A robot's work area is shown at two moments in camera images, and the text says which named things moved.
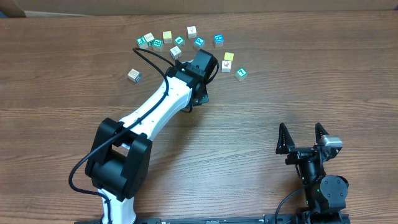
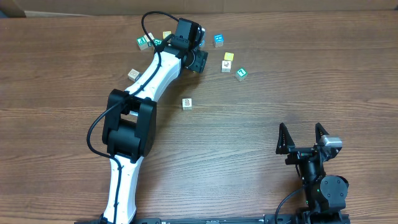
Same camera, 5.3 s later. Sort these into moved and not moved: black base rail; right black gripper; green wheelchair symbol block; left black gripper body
Moved: left black gripper body
Not moved: right black gripper; green wheelchair symbol block; black base rail
